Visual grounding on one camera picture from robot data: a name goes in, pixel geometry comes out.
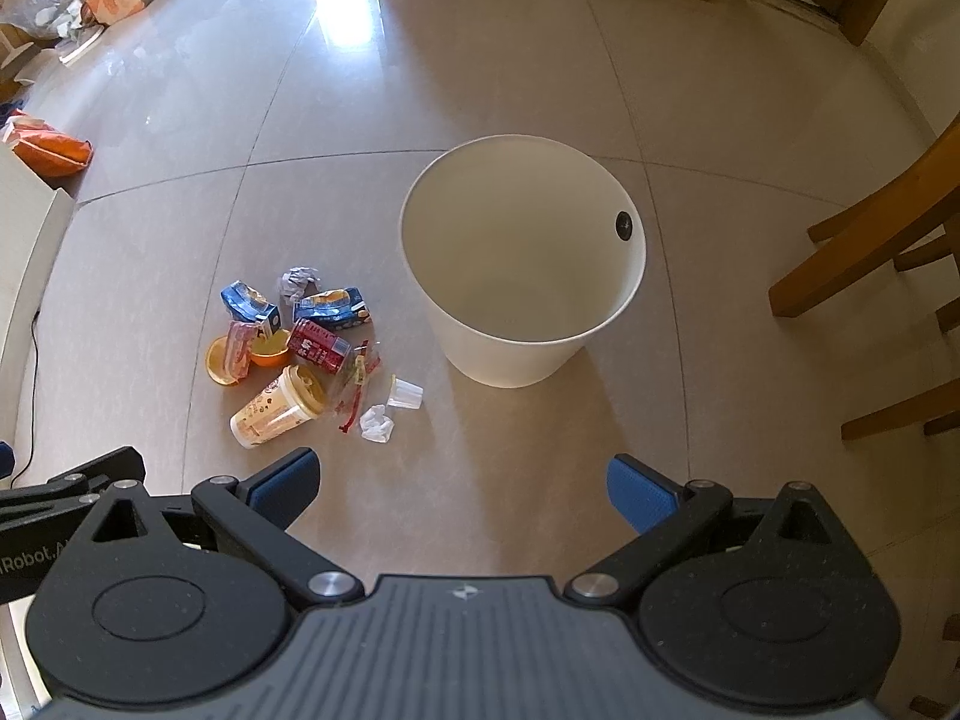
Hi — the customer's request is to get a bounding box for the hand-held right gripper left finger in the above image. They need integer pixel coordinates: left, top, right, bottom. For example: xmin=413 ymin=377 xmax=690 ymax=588
xmin=71 ymin=448 xmax=368 ymax=608

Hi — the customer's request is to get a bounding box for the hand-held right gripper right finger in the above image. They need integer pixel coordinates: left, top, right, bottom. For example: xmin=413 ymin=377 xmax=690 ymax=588
xmin=562 ymin=454 xmax=875 ymax=608

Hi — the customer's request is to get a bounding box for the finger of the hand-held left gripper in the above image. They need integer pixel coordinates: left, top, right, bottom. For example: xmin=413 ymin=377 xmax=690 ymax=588
xmin=0 ymin=447 xmax=145 ymax=535

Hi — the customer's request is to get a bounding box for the yellow paper cup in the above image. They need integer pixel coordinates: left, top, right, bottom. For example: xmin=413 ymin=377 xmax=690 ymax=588
xmin=229 ymin=364 xmax=331 ymax=451

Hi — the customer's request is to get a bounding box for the white tissue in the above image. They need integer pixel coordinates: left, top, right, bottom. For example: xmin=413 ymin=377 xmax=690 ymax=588
xmin=358 ymin=405 xmax=395 ymax=443

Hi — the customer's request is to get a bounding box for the clear wrapper with red strip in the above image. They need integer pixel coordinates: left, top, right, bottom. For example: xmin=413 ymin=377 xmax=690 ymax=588
xmin=330 ymin=341 xmax=381 ymax=436

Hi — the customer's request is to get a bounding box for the red drink can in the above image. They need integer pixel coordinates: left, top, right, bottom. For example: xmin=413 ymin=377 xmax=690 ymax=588
xmin=287 ymin=317 xmax=352 ymax=376

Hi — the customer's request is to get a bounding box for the white plastic trash bin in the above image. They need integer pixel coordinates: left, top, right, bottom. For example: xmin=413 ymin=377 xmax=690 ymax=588
xmin=399 ymin=133 xmax=648 ymax=389

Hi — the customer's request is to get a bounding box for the blue juice carton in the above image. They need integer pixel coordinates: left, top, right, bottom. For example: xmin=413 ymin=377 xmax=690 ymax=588
xmin=292 ymin=287 xmax=374 ymax=332

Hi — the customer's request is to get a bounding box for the orange plastic bowl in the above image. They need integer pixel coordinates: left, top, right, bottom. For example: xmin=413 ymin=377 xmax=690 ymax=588
xmin=249 ymin=328 xmax=292 ymax=368

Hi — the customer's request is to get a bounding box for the orange plastic lid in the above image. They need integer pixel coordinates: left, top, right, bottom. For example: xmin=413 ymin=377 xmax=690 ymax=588
xmin=206 ymin=336 xmax=248 ymax=389

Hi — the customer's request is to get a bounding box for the pink snack wrapper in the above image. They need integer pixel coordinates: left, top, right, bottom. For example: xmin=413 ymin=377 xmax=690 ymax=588
xmin=225 ymin=320 xmax=260 ymax=380

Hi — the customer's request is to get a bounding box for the small white plastic cup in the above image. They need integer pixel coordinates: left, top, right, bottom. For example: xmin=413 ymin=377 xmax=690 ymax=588
xmin=386 ymin=375 xmax=425 ymax=412

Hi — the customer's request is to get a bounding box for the blue snack packet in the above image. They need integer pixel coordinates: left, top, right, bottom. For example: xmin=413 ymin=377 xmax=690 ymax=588
xmin=220 ymin=280 xmax=282 ymax=331

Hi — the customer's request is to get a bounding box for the crumpled grey paper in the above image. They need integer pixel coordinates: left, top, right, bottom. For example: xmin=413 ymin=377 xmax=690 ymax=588
xmin=276 ymin=266 xmax=322 ymax=299

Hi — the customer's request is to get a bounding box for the orange bag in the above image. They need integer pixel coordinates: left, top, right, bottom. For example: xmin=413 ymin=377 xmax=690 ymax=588
xmin=4 ymin=111 xmax=96 ymax=179

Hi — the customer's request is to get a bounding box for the wooden chair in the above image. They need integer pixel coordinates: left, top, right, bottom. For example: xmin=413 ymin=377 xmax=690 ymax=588
xmin=769 ymin=116 xmax=960 ymax=443

